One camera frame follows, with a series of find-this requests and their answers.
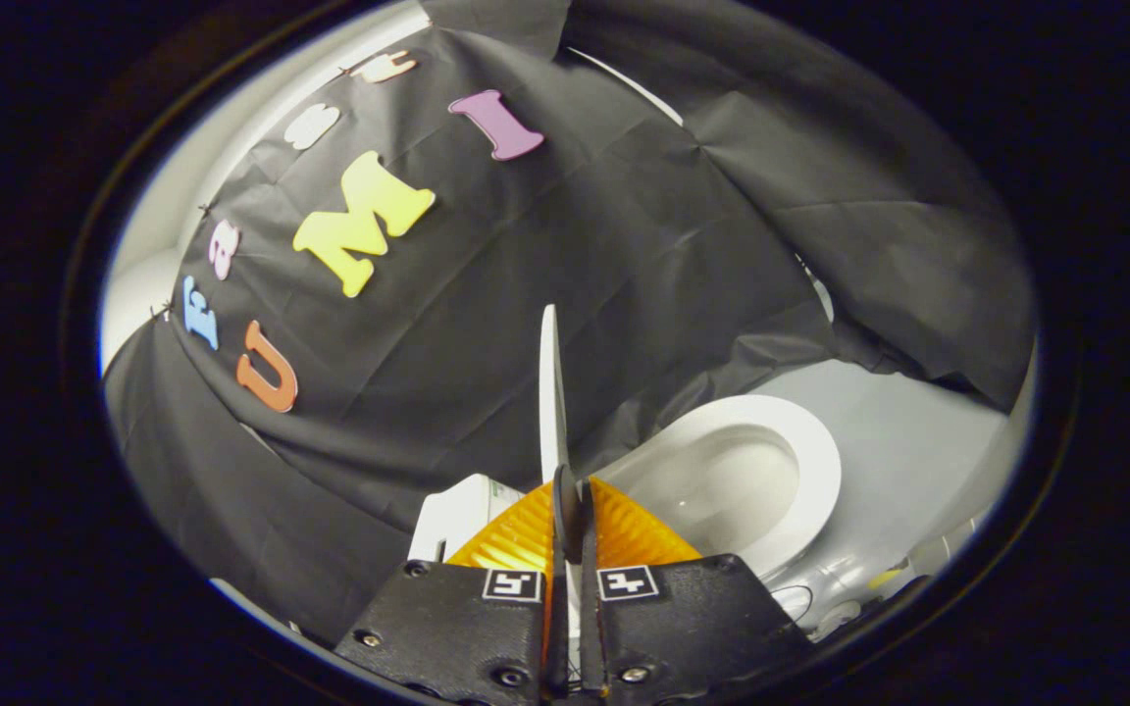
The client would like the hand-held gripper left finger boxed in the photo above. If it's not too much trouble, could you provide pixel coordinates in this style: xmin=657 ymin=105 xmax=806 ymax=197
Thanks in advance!
xmin=334 ymin=469 xmax=574 ymax=702

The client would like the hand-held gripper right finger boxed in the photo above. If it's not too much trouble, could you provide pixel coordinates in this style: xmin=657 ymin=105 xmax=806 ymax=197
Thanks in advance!
xmin=580 ymin=478 xmax=813 ymax=699

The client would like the white toilet tank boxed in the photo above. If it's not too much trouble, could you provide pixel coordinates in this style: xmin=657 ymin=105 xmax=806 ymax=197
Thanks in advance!
xmin=408 ymin=474 xmax=527 ymax=566

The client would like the white toilet seat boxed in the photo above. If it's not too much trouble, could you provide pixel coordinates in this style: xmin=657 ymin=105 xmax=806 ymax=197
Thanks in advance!
xmin=604 ymin=394 xmax=843 ymax=580

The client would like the black backdrop cloth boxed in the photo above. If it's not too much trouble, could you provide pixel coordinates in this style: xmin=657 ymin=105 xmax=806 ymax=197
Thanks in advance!
xmin=104 ymin=0 xmax=1035 ymax=648

